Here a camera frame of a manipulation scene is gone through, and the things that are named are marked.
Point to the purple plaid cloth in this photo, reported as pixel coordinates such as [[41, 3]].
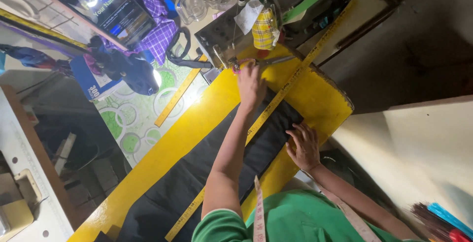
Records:
[[159, 35]]

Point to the yellow ruler with black edge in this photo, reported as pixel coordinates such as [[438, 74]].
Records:
[[40, 29]]

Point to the brown wooden side table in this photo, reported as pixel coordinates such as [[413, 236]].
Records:
[[354, 16]]

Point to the white paper piece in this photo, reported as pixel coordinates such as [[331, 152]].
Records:
[[248, 15]]

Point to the person's right hand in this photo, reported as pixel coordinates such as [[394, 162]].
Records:
[[306, 151]]

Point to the blue and red umbrella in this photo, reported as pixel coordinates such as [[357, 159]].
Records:
[[29, 57]]

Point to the dark blue bag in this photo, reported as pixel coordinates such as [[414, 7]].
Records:
[[129, 72]]

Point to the green shirt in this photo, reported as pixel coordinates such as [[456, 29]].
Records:
[[295, 220]]

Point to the white sewing machine table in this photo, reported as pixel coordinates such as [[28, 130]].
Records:
[[26, 168]]

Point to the black fabric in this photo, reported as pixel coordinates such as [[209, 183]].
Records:
[[177, 183]]

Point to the green circle patterned tablecloth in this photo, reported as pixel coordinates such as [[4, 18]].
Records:
[[140, 124]]

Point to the person's left fingers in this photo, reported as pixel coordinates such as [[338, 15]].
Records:
[[248, 70]]

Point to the blue notebook pack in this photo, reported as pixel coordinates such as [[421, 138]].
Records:
[[92, 83]]

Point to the person's left hand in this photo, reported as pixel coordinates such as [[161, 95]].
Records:
[[251, 87]]

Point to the long yellow wooden ruler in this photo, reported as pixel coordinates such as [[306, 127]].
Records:
[[281, 90]]

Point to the pink measuring tape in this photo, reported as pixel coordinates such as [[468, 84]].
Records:
[[259, 212]]

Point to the yellow plaid pincushion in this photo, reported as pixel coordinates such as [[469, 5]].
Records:
[[263, 29]]

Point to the black sewing machine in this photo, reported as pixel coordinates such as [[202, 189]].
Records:
[[218, 35]]

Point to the black tablet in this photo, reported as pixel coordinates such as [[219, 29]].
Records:
[[107, 9]]

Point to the short yellow wooden ruler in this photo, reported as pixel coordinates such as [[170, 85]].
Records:
[[177, 94]]

